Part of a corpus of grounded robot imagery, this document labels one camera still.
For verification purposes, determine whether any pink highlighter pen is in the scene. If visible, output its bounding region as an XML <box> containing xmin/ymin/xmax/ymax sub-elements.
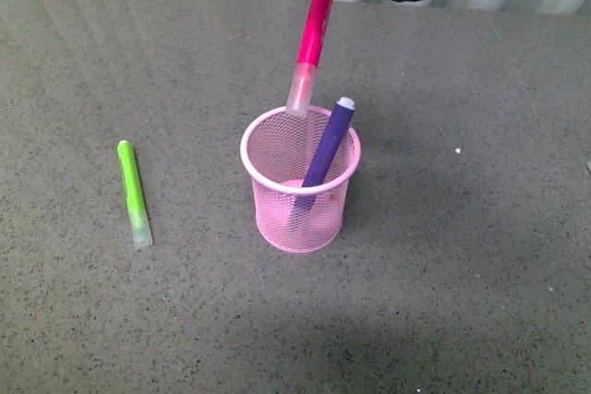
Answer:
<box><xmin>285</xmin><ymin>0</ymin><xmax>333</xmax><ymax>117</ymax></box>

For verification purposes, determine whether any purple highlighter pen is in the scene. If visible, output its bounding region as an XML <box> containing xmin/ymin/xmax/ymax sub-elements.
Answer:
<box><xmin>288</xmin><ymin>97</ymin><xmax>356</xmax><ymax>233</ymax></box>

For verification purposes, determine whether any pink mesh pen cup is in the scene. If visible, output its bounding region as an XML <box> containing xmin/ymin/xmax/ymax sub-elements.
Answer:
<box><xmin>240</xmin><ymin>106</ymin><xmax>361</xmax><ymax>253</ymax></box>

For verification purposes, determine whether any green highlighter pen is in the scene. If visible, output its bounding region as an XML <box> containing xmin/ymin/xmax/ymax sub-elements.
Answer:
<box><xmin>117</xmin><ymin>140</ymin><xmax>153</xmax><ymax>249</ymax></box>

